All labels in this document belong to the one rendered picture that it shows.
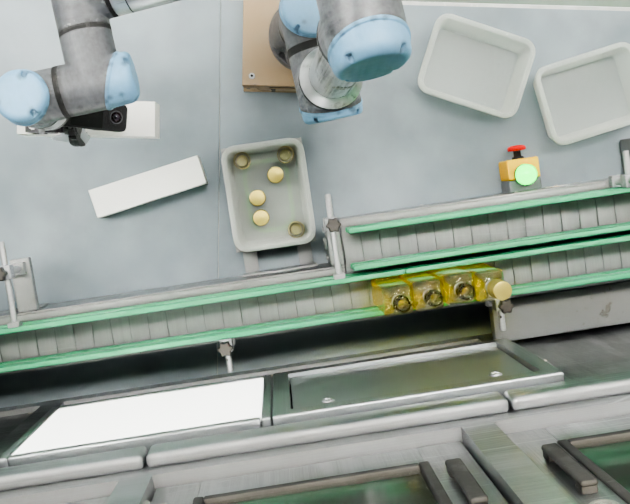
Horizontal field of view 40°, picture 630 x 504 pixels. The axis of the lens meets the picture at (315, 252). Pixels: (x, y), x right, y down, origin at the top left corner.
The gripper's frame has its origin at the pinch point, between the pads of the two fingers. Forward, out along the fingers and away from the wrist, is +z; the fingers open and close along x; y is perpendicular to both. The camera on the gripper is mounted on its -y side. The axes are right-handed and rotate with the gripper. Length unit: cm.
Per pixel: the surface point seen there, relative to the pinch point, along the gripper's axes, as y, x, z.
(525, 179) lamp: -86, 9, 24
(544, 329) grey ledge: -90, 40, 21
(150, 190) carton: -7.0, 12.5, 28.2
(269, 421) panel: -33, 48, -23
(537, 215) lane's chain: -88, 16, 21
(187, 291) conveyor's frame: -15.6, 33.0, 21.2
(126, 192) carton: -2.0, 13.0, 28.1
